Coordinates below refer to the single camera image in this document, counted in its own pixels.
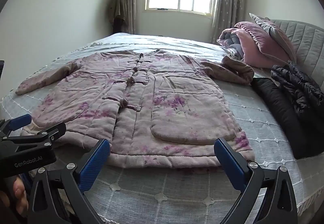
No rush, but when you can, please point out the hanging olive coat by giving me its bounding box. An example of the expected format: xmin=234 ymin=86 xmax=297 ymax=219
xmin=109 ymin=0 xmax=128 ymax=33

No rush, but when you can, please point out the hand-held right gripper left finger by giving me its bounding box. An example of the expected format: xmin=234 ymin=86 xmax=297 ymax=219
xmin=27 ymin=138 xmax=112 ymax=224

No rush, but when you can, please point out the pink towel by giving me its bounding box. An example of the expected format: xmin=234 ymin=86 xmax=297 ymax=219
xmin=15 ymin=48 xmax=256 ymax=169

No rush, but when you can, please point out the grey quilted headboard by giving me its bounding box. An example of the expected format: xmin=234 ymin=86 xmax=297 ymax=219
xmin=268 ymin=19 xmax=324 ymax=99

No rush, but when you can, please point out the black smooth garment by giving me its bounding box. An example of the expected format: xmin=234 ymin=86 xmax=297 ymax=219
xmin=250 ymin=77 xmax=324 ymax=160

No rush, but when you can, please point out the person's left hand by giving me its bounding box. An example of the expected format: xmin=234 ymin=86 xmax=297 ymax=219
xmin=0 ymin=175 xmax=29 ymax=218

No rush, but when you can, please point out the grey grid bed cover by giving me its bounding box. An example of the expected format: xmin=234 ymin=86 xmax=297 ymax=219
xmin=1 ymin=32 xmax=324 ymax=224

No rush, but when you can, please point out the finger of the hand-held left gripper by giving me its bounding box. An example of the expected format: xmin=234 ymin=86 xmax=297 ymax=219
xmin=22 ymin=122 xmax=67 ymax=148
xmin=0 ymin=114 xmax=32 ymax=139

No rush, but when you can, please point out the grey pillow with pink trim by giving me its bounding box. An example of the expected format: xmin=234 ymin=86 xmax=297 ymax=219
xmin=249 ymin=13 xmax=298 ymax=63

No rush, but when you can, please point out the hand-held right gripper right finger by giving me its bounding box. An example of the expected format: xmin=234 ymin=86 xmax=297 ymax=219
xmin=214 ymin=137 xmax=299 ymax=224

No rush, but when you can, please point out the black puffer jacket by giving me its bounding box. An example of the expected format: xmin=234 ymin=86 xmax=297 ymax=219
xmin=270 ymin=60 xmax=324 ymax=118

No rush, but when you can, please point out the pink pillow pile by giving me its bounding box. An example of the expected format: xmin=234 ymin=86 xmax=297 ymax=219
xmin=216 ymin=21 xmax=291 ymax=69

